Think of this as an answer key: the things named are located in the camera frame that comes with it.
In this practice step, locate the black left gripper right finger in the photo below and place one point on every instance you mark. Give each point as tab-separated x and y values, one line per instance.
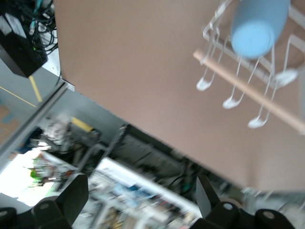
214	212

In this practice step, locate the black computer box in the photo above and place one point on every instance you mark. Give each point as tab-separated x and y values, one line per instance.
19	55

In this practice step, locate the brown table cover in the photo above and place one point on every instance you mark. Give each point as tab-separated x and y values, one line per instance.
143	71

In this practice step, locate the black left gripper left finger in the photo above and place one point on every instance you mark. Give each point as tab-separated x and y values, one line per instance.
69	202

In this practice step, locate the black metal shelf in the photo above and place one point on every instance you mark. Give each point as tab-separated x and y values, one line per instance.
147	148

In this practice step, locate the blue plastic cup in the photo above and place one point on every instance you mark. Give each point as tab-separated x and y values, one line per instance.
255	35

